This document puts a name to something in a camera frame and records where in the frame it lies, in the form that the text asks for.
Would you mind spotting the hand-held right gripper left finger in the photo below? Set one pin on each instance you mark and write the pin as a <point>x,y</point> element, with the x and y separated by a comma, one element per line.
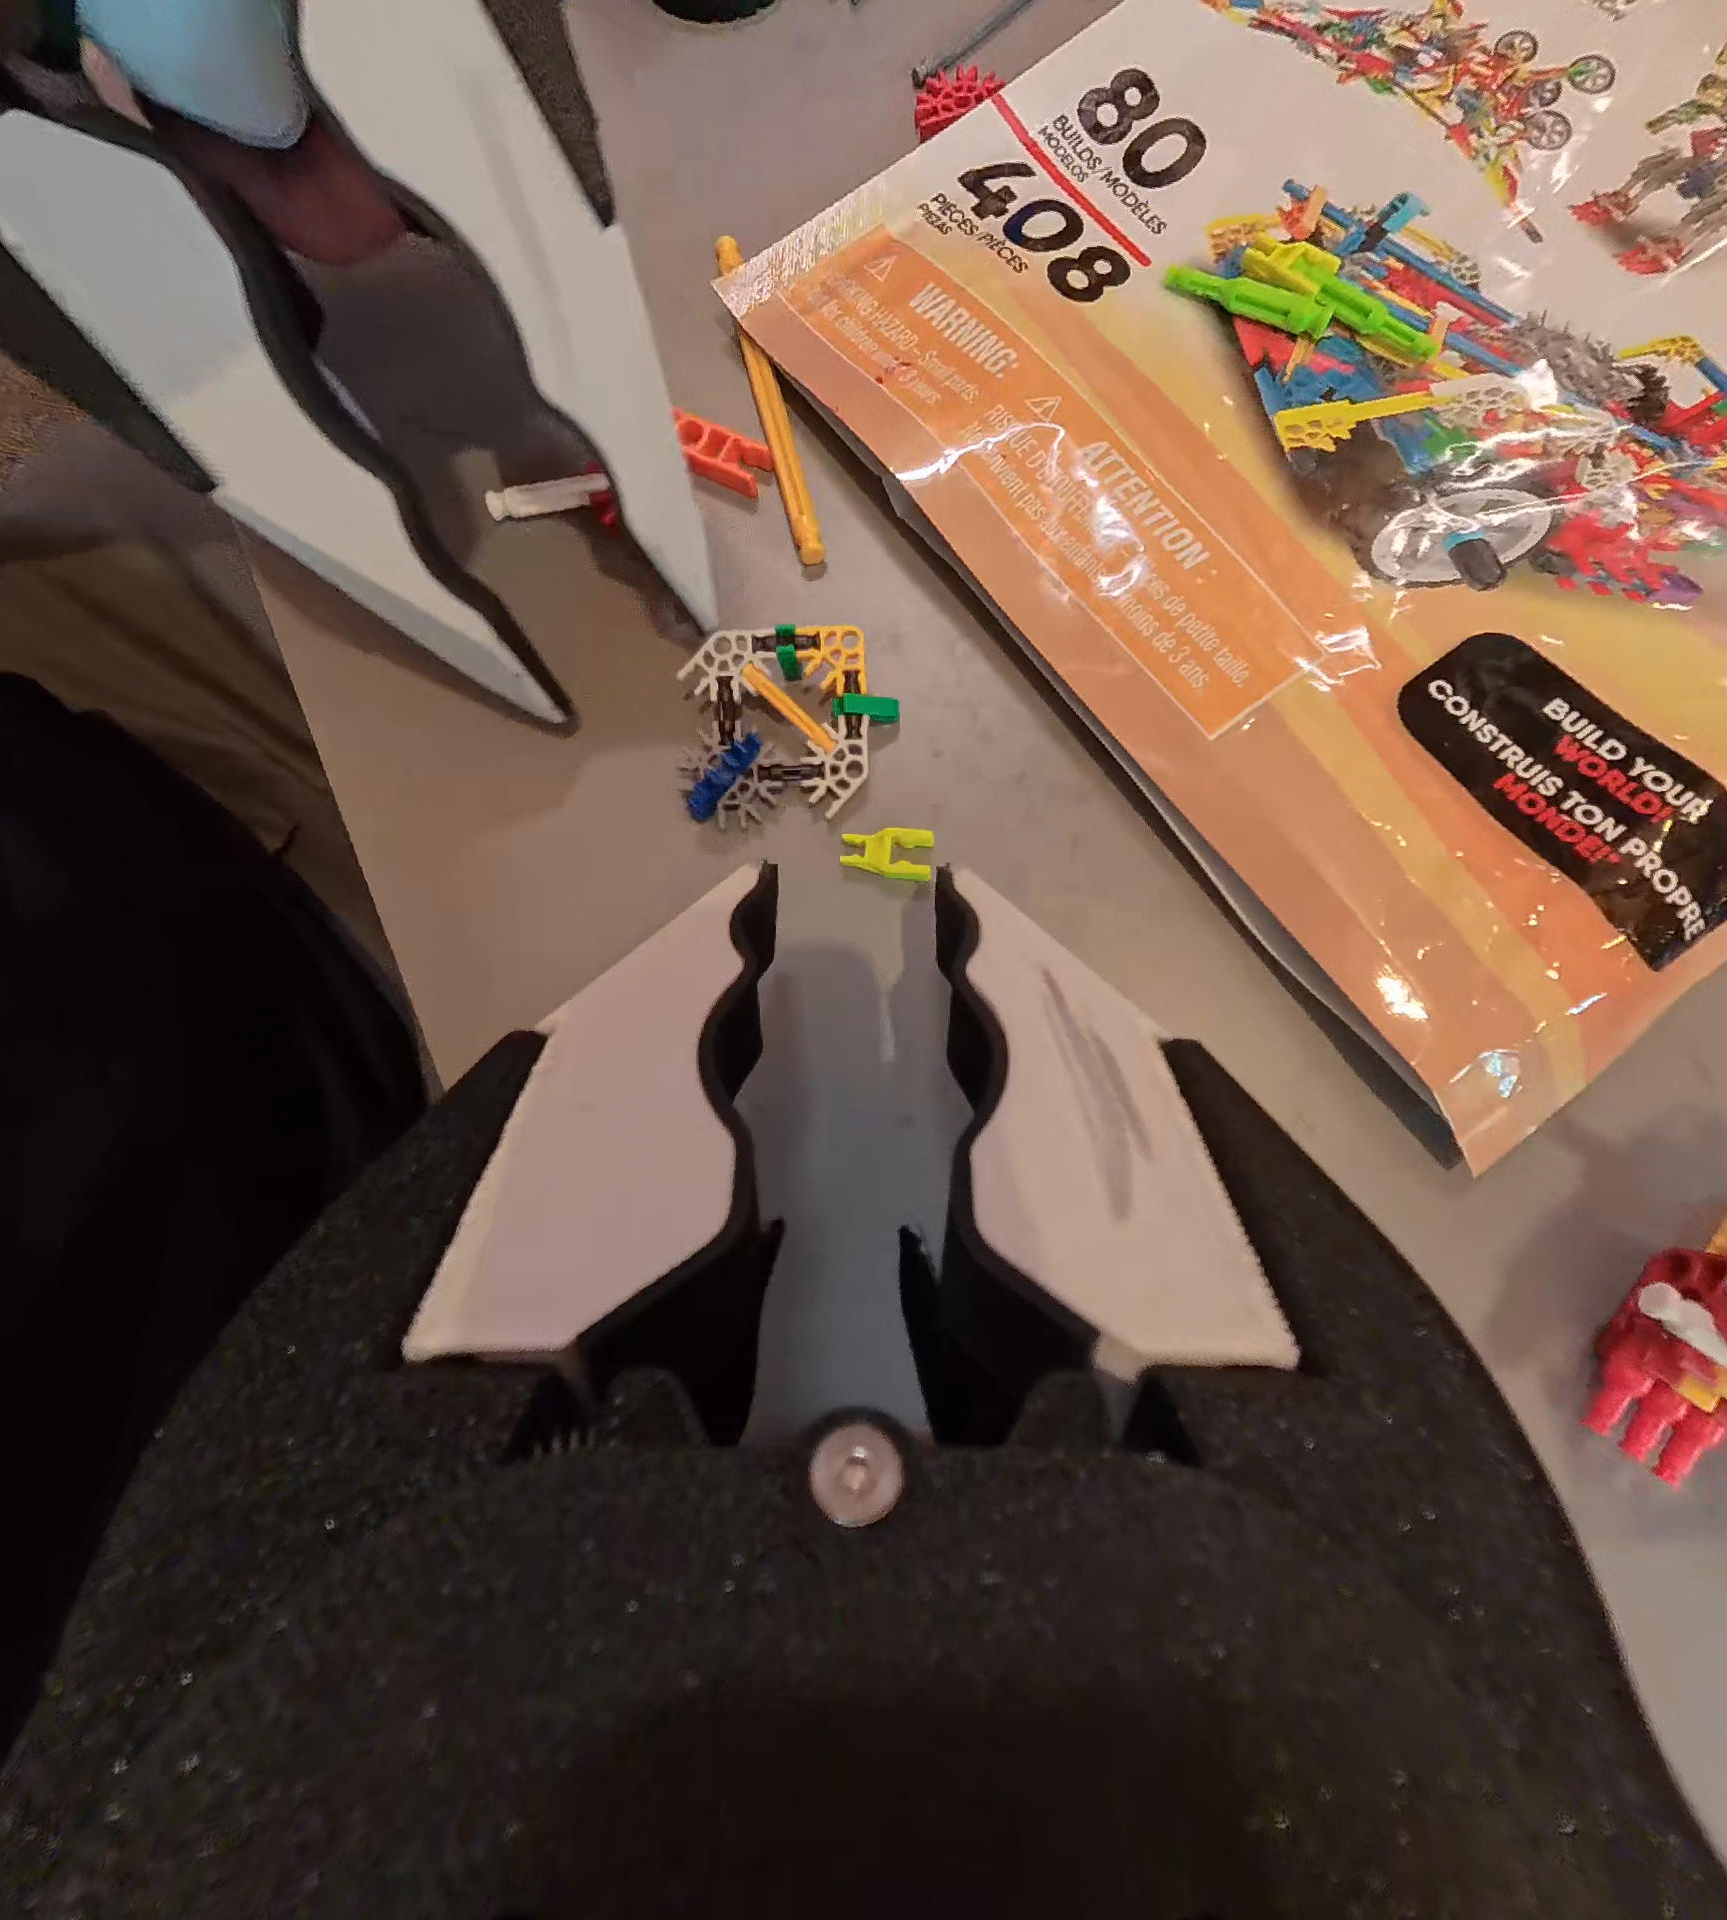
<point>577,1201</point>

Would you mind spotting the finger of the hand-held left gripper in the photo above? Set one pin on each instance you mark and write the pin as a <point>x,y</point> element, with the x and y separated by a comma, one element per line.
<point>501,195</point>
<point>128,301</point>

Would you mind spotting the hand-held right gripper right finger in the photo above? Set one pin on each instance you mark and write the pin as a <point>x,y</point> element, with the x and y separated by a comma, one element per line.
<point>1117,1201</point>

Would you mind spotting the yellow clip connector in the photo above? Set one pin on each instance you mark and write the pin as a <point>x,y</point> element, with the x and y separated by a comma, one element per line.
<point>885,854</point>

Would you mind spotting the small multicolour toy assembly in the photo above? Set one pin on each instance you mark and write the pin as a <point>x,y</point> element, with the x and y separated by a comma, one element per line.
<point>787,721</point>

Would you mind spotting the white toy rod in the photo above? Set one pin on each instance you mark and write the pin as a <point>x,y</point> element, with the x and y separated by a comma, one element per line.
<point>539,498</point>

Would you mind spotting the orange ladder connector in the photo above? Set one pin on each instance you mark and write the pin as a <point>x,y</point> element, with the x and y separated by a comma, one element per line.
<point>719,450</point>

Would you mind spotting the long yellow rod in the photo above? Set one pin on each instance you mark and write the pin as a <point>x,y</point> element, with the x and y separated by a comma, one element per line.
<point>773,405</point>

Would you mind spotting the red half-round connector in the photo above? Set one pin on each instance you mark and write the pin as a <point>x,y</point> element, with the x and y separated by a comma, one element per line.
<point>953,102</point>

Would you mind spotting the person's black top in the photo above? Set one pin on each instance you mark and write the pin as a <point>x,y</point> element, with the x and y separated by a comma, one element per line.
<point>82,1201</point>

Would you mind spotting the thin grey rod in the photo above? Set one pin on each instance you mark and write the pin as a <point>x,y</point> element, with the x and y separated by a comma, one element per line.
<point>975,32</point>

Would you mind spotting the red yellow connector toy assembly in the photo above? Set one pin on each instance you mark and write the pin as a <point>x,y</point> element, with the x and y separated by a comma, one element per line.
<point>1687,1351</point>

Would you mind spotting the construction toy set plastic bag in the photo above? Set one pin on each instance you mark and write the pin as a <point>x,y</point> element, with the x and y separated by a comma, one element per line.
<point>1253,601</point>

